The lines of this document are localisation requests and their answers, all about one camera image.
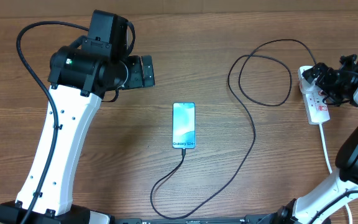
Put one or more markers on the blue Galaxy smartphone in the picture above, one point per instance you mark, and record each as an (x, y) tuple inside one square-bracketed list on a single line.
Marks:
[(183, 126)]

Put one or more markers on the white power strip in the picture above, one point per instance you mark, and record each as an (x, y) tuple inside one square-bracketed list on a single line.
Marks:
[(316, 111)]

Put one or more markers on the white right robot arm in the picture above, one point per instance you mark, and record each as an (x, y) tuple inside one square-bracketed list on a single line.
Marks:
[(337, 190)]

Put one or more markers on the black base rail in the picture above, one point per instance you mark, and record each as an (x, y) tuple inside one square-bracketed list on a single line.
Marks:
[(248, 219)]

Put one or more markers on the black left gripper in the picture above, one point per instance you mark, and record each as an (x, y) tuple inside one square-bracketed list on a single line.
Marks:
[(137, 79)]

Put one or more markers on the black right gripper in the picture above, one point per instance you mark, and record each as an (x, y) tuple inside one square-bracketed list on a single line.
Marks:
[(327, 72)]

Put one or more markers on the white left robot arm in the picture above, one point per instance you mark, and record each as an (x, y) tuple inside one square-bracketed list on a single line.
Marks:
[(80, 75)]

